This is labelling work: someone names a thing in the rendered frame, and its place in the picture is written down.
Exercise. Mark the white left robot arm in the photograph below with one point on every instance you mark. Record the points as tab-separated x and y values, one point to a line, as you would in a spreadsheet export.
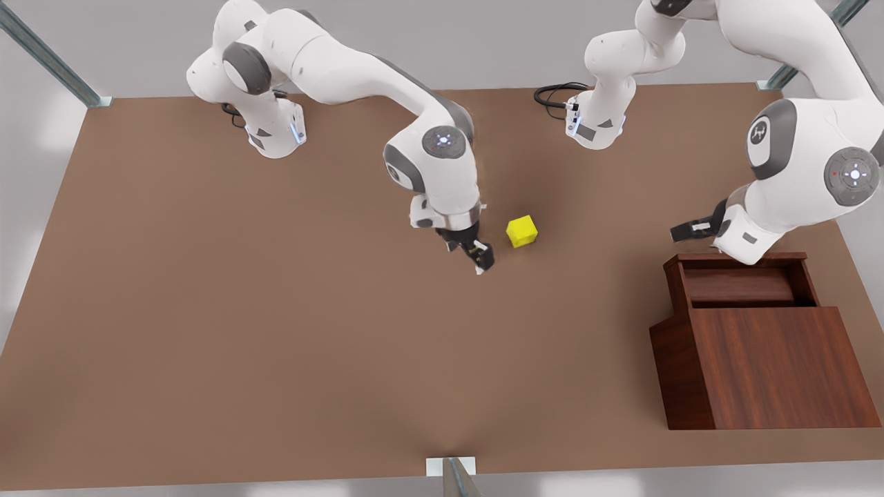
808	145

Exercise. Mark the brown wooden cabinet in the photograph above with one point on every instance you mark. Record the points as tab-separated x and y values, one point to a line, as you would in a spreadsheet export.
773	366

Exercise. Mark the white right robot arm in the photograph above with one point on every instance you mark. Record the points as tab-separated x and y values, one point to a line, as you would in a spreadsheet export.
331	65

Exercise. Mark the brown wooden drawer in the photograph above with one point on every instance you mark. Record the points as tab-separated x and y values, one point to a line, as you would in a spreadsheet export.
739	283

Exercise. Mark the yellow cube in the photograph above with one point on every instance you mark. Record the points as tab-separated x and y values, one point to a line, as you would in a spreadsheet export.
522	231

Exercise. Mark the silver frame post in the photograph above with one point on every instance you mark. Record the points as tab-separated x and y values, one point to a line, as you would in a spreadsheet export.
456	476
48	59
811	45

